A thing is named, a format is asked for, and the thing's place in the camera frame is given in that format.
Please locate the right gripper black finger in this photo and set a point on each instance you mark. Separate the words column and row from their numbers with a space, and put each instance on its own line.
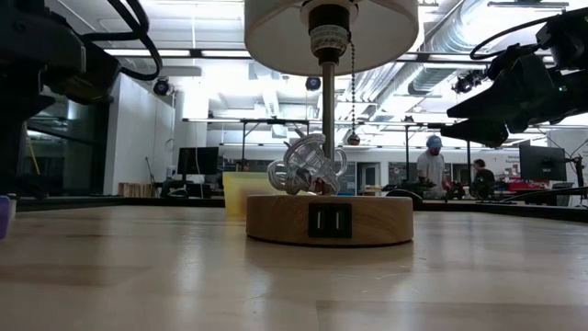
column 487, row 106
column 487, row 133

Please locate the purple wall charger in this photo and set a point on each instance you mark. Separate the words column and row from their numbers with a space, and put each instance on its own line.
column 3, row 216

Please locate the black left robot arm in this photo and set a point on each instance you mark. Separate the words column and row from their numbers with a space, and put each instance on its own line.
column 37, row 55

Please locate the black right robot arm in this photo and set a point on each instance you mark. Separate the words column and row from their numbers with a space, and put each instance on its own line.
column 576, row 101

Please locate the person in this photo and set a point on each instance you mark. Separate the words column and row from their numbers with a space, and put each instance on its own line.
column 483, row 174
column 432, row 167

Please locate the black computer monitor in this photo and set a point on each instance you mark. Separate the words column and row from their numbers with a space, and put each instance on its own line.
column 197, row 161
column 542, row 161

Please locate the white shade wooden base lamp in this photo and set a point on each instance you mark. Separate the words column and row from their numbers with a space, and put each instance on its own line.
column 285, row 220

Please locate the yellow translucent plastic bin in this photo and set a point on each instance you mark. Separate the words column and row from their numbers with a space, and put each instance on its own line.
column 236, row 193

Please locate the wooden crate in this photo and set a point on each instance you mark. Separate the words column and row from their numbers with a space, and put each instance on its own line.
column 138, row 190

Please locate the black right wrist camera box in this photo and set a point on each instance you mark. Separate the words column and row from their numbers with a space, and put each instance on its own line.
column 567, row 39

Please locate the black ceiling dome camera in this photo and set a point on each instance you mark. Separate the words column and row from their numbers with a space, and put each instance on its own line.
column 313, row 83
column 161, row 87

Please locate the black aluminium table frame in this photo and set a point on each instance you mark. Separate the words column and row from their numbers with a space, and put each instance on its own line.
column 115, row 201

